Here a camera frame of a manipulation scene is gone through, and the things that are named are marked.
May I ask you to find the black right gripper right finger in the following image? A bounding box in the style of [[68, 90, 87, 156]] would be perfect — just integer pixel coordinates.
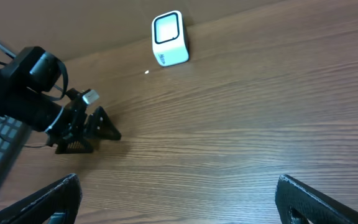
[[275, 175, 358, 224]]

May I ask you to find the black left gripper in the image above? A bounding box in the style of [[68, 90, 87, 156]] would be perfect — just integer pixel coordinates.
[[46, 88, 121, 154]]

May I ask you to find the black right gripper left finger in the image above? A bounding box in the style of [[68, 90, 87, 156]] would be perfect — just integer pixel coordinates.
[[0, 173, 82, 224]]

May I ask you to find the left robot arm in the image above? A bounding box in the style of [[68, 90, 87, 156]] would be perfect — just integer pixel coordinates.
[[0, 46, 121, 154]]

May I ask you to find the white barcode scanner stand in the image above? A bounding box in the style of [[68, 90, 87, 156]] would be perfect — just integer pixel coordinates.
[[151, 10, 190, 67]]

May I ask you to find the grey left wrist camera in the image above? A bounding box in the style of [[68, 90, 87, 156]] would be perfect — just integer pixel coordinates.
[[81, 89, 99, 105]]

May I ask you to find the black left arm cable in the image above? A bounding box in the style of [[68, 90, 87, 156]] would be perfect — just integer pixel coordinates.
[[0, 29, 71, 149]]

